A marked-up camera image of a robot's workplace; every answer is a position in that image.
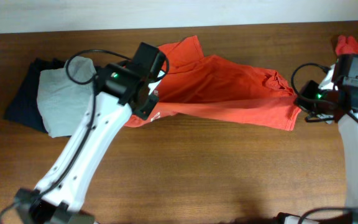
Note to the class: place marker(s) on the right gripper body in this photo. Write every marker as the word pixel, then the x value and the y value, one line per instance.
pixel 319 110

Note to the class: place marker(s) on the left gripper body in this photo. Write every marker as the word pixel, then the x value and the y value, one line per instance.
pixel 144 111

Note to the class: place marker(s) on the orange printed t-shirt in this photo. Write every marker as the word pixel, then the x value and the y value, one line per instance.
pixel 212 87

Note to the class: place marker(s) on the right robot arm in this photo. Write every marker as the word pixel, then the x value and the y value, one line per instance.
pixel 348 128

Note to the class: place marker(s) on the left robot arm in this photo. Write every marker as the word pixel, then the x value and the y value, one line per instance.
pixel 120 90

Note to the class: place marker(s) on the folded grey t-shirt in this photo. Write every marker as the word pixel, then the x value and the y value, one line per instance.
pixel 61 102

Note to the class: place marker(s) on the folded navy garment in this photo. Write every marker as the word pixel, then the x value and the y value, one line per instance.
pixel 23 108

